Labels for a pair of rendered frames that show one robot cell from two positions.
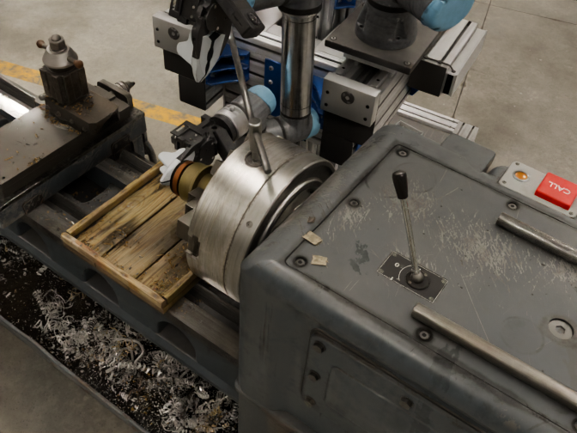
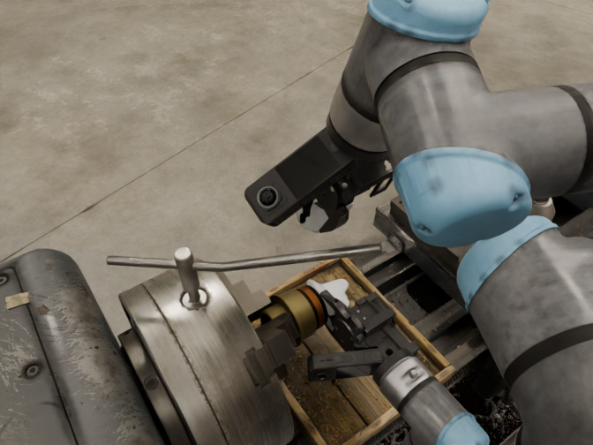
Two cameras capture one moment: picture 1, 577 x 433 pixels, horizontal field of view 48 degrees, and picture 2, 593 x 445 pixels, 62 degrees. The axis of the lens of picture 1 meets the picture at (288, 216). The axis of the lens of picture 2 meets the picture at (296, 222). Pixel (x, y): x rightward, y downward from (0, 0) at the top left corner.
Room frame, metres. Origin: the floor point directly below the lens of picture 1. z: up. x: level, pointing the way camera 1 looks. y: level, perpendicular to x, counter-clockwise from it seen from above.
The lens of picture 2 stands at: (1.13, -0.22, 1.77)
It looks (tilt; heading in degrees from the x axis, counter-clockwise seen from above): 46 degrees down; 114
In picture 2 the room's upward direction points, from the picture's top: straight up
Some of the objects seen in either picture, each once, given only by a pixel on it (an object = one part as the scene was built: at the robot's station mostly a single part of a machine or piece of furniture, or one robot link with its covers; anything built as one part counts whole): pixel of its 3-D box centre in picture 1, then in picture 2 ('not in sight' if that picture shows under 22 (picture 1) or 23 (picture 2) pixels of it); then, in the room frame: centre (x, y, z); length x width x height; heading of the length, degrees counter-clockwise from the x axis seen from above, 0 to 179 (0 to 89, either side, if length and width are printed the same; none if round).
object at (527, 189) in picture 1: (537, 198); not in sight; (0.83, -0.43, 1.23); 0.13 x 0.08 x 0.05; 58
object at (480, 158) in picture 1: (463, 158); not in sight; (0.90, -0.30, 1.24); 0.09 x 0.08 x 0.03; 58
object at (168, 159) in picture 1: (170, 161); (332, 289); (0.99, 0.25, 1.09); 0.09 x 0.06 x 0.03; 148
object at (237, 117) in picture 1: (229, 123); (405, 380); (1.14, 0.15, 1.08); 0.08 x 0.05 x 0.08; 58
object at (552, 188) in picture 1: (556, 192); not in sight; (0.82, -0.45, 1.26); 0.06 x 0.06 x 0.02; 58
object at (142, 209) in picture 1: (168, 225); (335, 344); (1.00, 0.27, 0.89); 0.36 x 0.30 x 0.04; 148
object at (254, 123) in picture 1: (255, 146); (191, 284); (0.86, 0.07, 1.26); 0.02 x 0.02 x 0.12
